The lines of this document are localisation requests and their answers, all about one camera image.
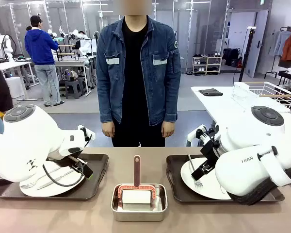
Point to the white shoe rack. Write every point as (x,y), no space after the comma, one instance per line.
(206,64)

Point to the person's right hand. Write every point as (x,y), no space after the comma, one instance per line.
(108,130)

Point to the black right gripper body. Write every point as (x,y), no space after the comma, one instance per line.
(209,151)

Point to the person in denim jacket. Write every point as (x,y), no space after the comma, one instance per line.
(135,72)

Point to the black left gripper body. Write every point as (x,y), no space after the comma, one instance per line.
(71,160)

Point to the black stand with white top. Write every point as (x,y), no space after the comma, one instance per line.
(247,53)

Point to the person's left hand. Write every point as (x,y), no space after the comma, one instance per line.
(168,129)

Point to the black clothes rack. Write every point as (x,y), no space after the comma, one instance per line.
(269,70)

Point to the grey blue hanging shirt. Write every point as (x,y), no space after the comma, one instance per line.
(280,43)

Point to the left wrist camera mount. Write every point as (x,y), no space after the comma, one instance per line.
(87,133)

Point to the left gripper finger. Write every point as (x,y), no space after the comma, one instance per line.
(78,170)
(87,172)

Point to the round white plate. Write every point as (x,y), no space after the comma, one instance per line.
(68,185)
(186,174)

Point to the rectangular steel container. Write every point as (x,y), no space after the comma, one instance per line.
(116,213)

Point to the workbench with metal frame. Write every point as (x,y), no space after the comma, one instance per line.
(72,63)

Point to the man in blue hoodie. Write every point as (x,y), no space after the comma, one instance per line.
(40,46)

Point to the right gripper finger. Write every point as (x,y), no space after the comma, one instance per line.
(197,173)
(206,167)

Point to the silver fork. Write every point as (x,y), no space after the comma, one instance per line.
(29,185)
(198,184)

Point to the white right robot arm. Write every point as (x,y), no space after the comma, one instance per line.
(245,170)

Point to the black bags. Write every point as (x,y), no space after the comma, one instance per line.
(232,57)

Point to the white side table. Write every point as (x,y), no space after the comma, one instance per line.
(223,106)

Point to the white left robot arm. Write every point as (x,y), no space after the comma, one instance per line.
(26,136)

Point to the person's right forearm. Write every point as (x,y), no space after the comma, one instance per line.
(106,109)

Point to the silver table knife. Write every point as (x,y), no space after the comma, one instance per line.
(47,185)

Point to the white desk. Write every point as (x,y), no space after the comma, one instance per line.
(14,64)

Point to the dark brown serving tray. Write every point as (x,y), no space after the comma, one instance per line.
(92,184)
(174,184)

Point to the white door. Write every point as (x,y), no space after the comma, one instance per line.
(258,48)

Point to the folded grey cloth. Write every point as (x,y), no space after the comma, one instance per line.
(210,92)

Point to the white drawer cabinet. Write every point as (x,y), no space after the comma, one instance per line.
(14,87)

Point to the grey plastic step stool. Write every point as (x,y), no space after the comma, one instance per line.
(73,88)

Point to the person's left forearm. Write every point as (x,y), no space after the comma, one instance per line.
(171,109)

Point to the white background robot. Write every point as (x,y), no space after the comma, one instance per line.
(7,46)
(83,46)

